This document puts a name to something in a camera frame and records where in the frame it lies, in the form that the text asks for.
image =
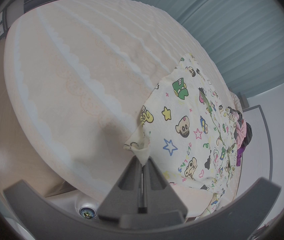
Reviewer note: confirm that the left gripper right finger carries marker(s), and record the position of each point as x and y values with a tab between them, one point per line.
159	191

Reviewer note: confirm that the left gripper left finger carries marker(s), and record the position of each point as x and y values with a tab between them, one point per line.
128	191

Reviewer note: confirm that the white printed pyjama top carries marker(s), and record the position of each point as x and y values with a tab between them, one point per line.
182	109

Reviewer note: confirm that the bed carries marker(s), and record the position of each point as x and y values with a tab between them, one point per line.
82	71

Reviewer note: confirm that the purple garment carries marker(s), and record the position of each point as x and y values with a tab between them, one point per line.
240	154

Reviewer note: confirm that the pink garment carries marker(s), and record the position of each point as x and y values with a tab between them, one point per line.
240	134

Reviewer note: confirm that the dark grey garment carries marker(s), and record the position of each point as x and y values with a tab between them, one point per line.
249	134

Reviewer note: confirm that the cream pillow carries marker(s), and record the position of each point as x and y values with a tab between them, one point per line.
235	99

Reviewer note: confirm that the grey bedside table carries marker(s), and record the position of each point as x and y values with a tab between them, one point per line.
244	102

